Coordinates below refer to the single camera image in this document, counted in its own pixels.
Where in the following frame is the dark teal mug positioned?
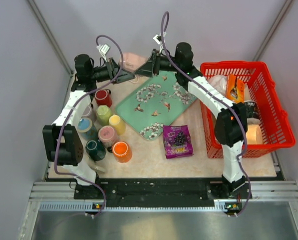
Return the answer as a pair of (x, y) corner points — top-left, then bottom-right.
(85, 140), (106, 162)

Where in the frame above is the red plastic basket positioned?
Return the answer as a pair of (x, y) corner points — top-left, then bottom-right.
(200, 60), (296, 158)

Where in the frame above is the blue teal mug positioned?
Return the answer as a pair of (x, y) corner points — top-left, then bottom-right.
(77, 117), (98, 141)

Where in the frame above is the mauve grey mug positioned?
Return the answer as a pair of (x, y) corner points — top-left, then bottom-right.
(82, 103), (97, 124)

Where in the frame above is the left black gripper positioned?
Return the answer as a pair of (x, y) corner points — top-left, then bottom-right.
(89, 58), (135, 85)

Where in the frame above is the white plastic bag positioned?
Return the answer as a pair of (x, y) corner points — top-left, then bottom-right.
(208, 75), (228, 96)

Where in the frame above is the cream green mug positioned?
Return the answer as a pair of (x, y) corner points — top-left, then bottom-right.
(88, 162), (106, 173)

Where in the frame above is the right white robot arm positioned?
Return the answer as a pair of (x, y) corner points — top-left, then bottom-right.
(135, 42), (248, 198)

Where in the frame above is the orange mug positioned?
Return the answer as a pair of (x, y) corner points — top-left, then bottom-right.
(112, 141), (132, 163)

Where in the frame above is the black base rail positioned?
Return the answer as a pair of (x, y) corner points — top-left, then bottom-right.
(74, 177), (250, 208)

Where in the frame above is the purple snack bag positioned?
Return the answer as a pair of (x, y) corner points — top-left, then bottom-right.
(162, 125), (193, 159)

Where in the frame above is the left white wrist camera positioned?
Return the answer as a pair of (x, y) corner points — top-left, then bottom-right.
(97, 44), (110, 57)

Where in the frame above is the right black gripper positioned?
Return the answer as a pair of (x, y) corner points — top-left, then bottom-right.
(133, 50), (181, 79)

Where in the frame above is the black label cup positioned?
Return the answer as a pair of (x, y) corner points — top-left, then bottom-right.
(244, 100), (261, 125)

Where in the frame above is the green floral tray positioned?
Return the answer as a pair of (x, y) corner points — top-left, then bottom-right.
(115, 71), (196, 141)

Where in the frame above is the light green mug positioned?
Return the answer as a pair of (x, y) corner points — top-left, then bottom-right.
(96, 105), (113, 126)

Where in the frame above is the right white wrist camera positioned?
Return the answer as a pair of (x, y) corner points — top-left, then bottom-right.
(153, 34), (162, 46)

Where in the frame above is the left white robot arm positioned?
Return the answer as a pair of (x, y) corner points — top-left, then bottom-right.
(42, 54), (135, 198)

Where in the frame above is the tall orange box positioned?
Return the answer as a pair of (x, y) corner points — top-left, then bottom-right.
(226, 74), (245, 103)

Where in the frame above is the red mug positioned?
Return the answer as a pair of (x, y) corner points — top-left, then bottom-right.
(94, 89), (113, 107)

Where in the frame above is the pink floral mug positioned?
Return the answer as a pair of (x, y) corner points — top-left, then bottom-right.
(98, 125), (119, 149)

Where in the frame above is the yellow mug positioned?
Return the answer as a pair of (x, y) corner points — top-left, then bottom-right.
(109, 114), (126, 136)

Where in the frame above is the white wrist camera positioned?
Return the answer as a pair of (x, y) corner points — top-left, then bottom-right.
(97, 44), (110, 57)
(153, 34), (162, 46)

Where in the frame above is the pink cream mug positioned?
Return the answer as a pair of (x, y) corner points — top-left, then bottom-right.
(118, 52), (148, 73)

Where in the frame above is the tape roll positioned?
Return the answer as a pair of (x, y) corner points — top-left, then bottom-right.
(246, 124), (263, 145)

